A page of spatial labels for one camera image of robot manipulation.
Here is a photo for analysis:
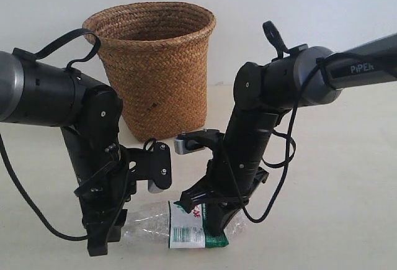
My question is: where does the brown woven wicker basket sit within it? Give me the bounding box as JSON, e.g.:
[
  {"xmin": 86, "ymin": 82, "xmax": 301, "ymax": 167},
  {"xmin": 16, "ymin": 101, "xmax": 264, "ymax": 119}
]
[{"xmin": 83, "ymin": 1, "xmax": 216, "ymax": 142}]

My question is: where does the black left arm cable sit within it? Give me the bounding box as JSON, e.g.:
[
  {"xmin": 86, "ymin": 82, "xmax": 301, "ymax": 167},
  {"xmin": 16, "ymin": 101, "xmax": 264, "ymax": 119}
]
[{"xmin": 0, "ymin": 29, "xmax": 103, "ymax": 241}]

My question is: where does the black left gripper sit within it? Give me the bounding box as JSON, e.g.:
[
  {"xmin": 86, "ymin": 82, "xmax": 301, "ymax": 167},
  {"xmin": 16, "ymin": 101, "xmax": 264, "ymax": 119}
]
[{"xmin": 73, "ymin": 145, "xmax": 132, "ymax": 256}]

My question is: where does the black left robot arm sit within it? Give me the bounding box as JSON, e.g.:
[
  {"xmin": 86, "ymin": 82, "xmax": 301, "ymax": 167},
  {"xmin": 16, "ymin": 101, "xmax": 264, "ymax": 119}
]
[{"xmin": 1, "ymin": 50, "xmax": 129, "ymax": 256}]

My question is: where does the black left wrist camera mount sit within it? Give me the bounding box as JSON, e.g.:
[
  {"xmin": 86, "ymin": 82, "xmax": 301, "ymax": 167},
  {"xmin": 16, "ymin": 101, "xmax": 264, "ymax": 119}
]
[{"xmin": 126, "ymin": 138, "xmax": 172, "ymax": 195}]

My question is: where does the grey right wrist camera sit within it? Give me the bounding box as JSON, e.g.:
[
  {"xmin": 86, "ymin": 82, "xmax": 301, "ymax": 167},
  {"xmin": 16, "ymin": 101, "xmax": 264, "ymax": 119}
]
[{"xmin": 174, "ymin": 129, "xmax": 223, "ymax": 155}]

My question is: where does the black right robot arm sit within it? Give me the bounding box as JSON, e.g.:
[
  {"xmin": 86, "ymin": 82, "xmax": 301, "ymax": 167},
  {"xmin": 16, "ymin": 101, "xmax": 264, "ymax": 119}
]
[{"xmin": 174, "ymin": 35, "xmax": 396, "ymax": 236}]

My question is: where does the clear plastic water bottle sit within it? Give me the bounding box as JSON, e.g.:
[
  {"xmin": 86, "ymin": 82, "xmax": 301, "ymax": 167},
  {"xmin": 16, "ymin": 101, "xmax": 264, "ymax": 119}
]
[{"xmin": 122, "ymin": 201, "xmax": 247, "ymax": 249}]

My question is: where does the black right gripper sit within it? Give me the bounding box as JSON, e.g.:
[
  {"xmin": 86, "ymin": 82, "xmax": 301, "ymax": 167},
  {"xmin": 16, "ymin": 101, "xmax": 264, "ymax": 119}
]
[{"xmin": 179, "ymin": 133, "xmax": 269, "ymax": 236}]

